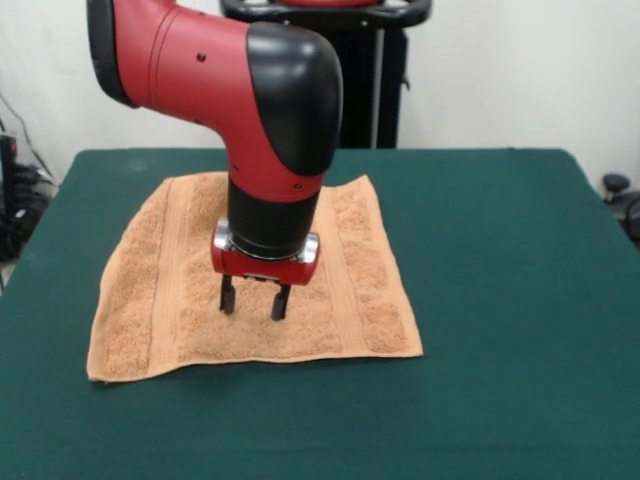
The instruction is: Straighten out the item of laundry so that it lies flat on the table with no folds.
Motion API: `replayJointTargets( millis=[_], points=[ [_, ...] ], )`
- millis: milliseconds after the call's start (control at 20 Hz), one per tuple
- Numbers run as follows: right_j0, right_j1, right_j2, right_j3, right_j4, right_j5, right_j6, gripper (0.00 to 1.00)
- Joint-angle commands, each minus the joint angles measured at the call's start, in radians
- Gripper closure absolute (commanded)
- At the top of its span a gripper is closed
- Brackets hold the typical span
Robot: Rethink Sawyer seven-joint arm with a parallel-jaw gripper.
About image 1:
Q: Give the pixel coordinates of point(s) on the orange terry towel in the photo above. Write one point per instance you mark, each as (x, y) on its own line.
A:
(150, 300)

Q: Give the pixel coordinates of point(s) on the red robot base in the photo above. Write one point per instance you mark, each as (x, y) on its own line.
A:
(325, 2)

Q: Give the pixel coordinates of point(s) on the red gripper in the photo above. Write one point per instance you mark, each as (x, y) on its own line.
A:
(265, 270)

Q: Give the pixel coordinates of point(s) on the black equipment box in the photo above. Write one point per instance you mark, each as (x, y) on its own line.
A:
(8, 175)

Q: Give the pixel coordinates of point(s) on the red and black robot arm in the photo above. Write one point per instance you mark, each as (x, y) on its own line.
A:
(240, 100)

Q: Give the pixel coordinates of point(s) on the dark green table cloth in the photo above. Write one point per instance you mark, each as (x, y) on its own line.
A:
(150, 425)

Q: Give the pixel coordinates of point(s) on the black chair base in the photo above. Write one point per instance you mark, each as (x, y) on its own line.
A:
(622, 200)

